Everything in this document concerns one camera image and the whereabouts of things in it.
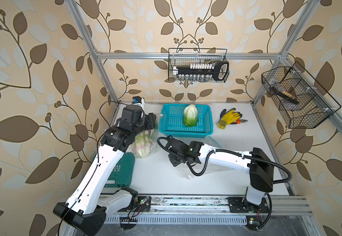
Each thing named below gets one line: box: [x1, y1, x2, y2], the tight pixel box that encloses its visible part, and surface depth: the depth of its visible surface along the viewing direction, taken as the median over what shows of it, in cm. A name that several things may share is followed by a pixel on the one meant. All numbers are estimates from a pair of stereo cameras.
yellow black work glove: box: [217, 108, 243, 130], surface depth 110 cm
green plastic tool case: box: [104, 152, 136, 188], surface depth 81 cm
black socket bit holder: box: [172, 60, 230, 82], surface depth 86 cm
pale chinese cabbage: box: [182, 103, 199, 128], surface depth 98 cm
